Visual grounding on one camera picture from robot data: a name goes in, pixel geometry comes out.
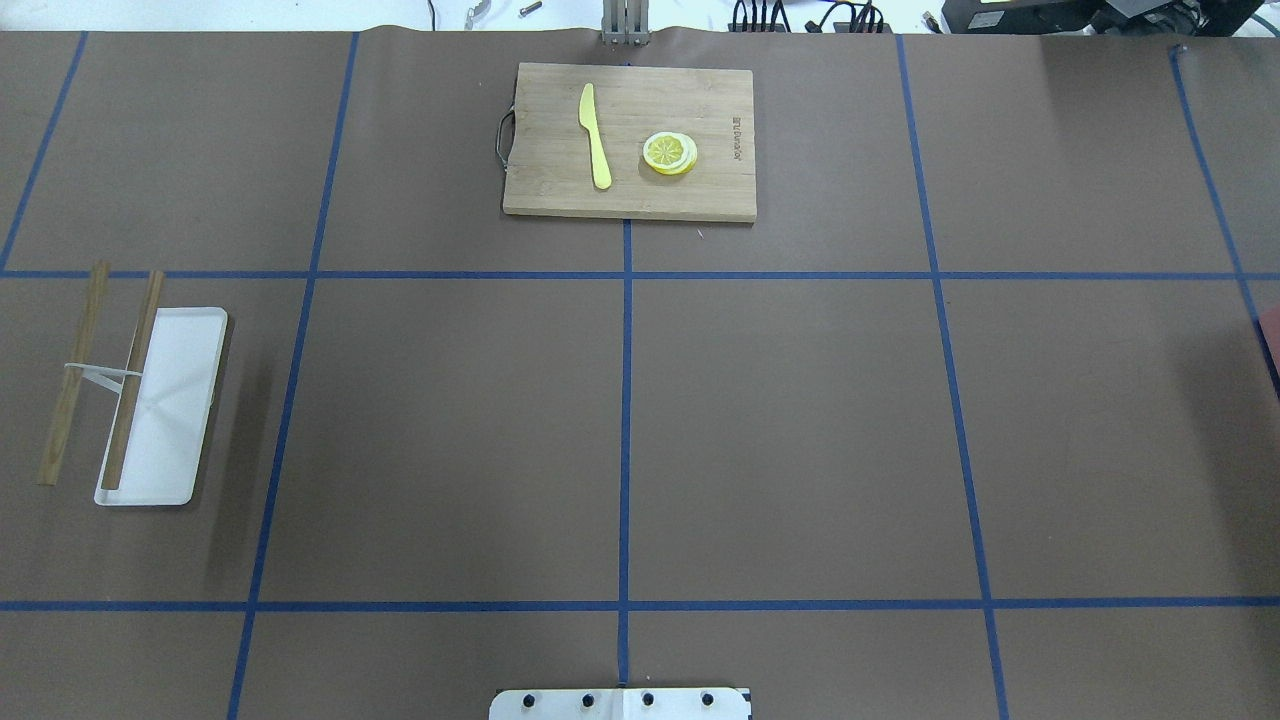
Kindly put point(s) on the aluminium frame post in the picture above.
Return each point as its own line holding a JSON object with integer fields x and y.
{"x": 626, "y": 22}

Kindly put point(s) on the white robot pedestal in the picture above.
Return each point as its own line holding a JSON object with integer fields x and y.
{"x": 623, "y": 703}

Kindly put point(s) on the yellow plastic knife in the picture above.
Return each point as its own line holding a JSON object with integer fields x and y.
{"x": 601, "y": 175}

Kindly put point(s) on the wooden rack bar inner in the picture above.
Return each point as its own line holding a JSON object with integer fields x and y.
{"x": 131, "y": 384}

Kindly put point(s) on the wooden rack bar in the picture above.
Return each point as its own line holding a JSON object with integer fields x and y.
{"x": 65, "y": 408}
{"x": 131, "y": 384}

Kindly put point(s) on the bamboo cutting board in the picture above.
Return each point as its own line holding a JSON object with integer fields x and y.
{"x": 548, "y": 164}

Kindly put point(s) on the yellow lemon slice toy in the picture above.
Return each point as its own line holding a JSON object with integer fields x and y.
{"x": 670, "y": 153}

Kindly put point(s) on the white rectangular tray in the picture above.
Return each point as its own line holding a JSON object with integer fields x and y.
{"x": 171, "y": 419}

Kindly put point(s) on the wooden rack bar outer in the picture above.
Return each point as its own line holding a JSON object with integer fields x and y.
{"x": 65, "y": 408}

